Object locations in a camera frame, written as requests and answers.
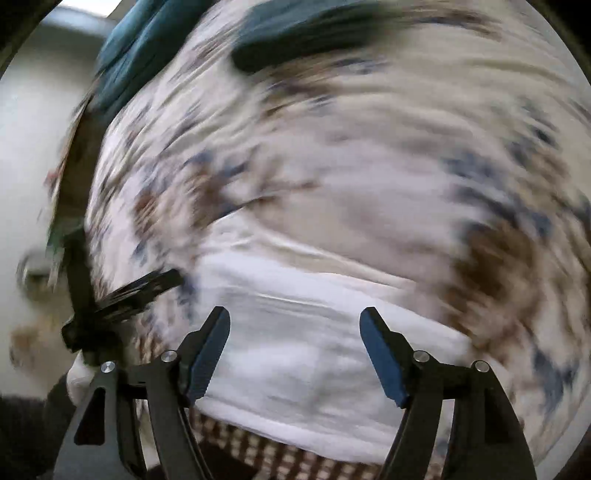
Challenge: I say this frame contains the person's left forearm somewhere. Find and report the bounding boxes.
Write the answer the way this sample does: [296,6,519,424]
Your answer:
[0,356,102,480]

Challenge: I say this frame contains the white pants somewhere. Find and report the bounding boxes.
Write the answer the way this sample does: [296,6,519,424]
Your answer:
[193,216,472,468]

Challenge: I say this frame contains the floral plush blanket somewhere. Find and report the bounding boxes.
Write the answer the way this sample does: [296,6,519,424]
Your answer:
[46,0,591,480]

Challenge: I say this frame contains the dark cloth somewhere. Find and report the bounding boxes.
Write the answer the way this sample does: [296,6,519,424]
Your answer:
[230,0,419,73]

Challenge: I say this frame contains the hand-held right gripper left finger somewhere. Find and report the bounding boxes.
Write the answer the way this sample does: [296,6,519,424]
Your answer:
[52,306,232,480]

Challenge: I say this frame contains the teal cloth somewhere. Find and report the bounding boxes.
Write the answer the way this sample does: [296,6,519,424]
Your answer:
[95,0,227,118]

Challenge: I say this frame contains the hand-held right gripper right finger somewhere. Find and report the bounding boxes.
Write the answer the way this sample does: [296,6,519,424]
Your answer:
[359,306,539,480]

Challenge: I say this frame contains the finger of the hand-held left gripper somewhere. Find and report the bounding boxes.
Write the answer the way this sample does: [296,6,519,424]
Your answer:
[90,268,184,320]

